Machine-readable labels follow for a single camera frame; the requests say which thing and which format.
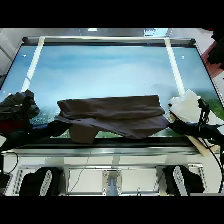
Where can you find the brown shirt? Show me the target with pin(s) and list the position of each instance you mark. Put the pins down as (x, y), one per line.
(113, 113)

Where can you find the white garment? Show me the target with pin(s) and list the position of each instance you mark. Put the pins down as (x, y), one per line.
(186, 106)

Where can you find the silver frame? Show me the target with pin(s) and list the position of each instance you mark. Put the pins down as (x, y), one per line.
(110, 151)

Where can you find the red garment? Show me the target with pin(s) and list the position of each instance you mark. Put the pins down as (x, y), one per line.
(11, 125)

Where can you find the black garment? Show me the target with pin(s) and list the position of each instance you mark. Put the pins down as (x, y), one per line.
(218, 50)

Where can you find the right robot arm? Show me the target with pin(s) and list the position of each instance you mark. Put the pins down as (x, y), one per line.
(188, 128)

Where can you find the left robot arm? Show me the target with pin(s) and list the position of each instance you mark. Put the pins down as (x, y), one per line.
(36, 181)

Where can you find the dark grey garment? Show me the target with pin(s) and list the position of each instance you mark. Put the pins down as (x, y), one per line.
(15, 106)

